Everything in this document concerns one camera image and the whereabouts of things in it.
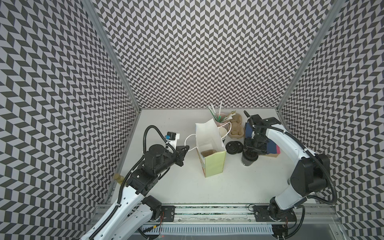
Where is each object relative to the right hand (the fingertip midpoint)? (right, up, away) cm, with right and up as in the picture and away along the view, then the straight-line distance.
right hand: (251, 155), depth 82 cm
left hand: (-34, +6, -12) cm, 36 cm away
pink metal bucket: (-14, +19, +16) cm, 29 cm away
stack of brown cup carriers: (-3, +12, +20) cm, 23 cm away
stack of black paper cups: (-13, +12, +18) cm, 25 cm away
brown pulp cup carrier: (-23, 0, +6) cm, 24 cm away
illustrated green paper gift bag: (-22, +1, +15) cm, 26 cm away
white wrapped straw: (-15, +27, +18) cm, 36 cm away
